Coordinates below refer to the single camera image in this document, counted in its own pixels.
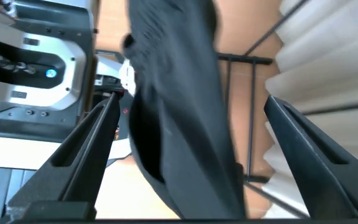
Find black shorts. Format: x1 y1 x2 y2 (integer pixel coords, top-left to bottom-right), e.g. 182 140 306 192
119 0 249 220

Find black clothes rack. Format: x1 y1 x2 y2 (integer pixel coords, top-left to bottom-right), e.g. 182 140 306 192
216 0 312 218

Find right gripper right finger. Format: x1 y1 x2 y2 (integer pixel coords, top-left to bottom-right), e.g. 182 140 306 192
264 94 358 220

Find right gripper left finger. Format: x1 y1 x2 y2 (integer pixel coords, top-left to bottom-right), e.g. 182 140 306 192
6 91 121 220

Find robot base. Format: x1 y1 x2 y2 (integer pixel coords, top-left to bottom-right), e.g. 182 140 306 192
0 0 136 219

